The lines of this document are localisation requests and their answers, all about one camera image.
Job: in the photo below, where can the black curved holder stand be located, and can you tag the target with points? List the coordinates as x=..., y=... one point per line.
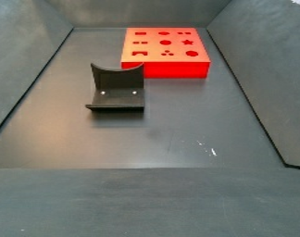
x=119, y=88

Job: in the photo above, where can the red shape sorter box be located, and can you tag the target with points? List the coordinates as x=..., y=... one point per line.
x=172, y=53

